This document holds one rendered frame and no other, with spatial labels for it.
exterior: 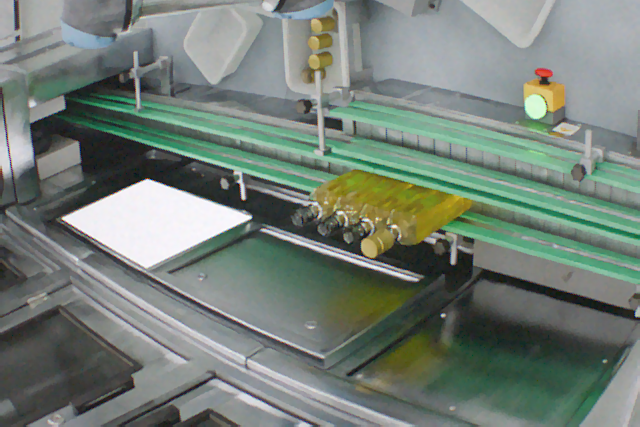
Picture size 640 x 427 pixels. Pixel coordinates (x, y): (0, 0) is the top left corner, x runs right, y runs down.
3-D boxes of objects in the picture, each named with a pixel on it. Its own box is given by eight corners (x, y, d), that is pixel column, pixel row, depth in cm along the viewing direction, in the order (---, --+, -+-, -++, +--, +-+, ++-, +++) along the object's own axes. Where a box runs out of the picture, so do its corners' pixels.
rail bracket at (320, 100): (340, 141, 168) (297, 160, 159) (335, 62, 162) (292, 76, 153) (352, 144, 166) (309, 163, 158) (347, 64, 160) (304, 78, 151)
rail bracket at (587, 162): (592, 156, 128) (567, 179, 118) (593, 117, 125) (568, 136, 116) (608, 161, 125) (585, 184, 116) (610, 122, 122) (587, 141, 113)
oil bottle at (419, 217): (448, 201, 154) (381, 244, 140) (449, 173, 152) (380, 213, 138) (471, 208, 151) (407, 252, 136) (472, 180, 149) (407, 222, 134)
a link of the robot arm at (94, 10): (352, -47, 136) (66, -17, 113) (345, 21, 143) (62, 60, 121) (323, -60, 145) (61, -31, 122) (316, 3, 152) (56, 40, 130)
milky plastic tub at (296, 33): (312, 81, 186) (285, 91, 180) (307, -7, 177) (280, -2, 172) (373, 92, 175) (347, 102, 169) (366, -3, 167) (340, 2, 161)
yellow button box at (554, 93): (538, 110, 147) (524, 118, 142) (537, 74, 144) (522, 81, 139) (566, 117, 143) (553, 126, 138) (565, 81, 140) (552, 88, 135)
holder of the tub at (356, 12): (316, 103, 188) (292, 112, 183) (309, -7, 178) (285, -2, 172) (375, 115, 177) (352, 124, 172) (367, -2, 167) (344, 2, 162)
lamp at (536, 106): (529, 113, 141) (522, 117, 139) (528, 91, 139) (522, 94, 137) (547, 118, 138) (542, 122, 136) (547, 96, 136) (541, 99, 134)
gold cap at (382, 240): (397, 246, 134) (380, 256, 131) (382, 250, 137) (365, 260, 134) (388, 226, 134) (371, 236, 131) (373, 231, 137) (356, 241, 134)
